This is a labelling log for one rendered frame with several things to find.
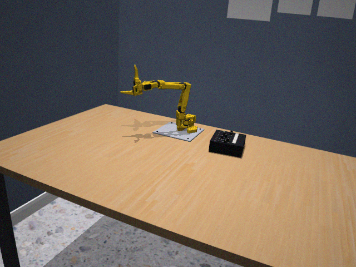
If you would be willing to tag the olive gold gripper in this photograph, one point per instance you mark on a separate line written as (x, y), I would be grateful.
(137, 88)

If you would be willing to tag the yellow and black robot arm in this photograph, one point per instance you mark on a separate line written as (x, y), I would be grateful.
(183, 121)

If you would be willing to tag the black lighting desk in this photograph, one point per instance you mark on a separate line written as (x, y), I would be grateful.
(226, 143)

